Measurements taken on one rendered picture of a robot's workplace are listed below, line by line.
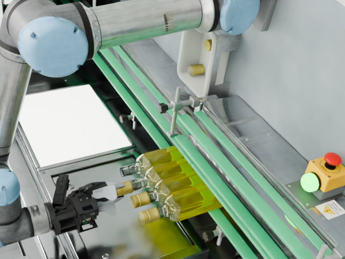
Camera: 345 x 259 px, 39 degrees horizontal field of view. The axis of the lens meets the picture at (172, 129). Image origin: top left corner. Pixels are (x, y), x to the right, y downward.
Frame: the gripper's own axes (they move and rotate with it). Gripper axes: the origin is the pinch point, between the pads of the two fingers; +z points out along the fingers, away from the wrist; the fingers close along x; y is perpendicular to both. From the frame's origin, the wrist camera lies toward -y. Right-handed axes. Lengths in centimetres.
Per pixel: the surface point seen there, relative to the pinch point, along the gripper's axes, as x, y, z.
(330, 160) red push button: 26, 32, 37
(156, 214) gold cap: 1.4, 12.5, 4.9
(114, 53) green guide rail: 3, -63, 25
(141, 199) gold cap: 1.7, 6.7, 3.6
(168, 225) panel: -12.6, 6.9, 13.2
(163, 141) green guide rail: -3.5, -17.6, 23.1
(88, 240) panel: -12.6, 3.3, -9.5
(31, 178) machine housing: -13.3, -25.8, -16.8
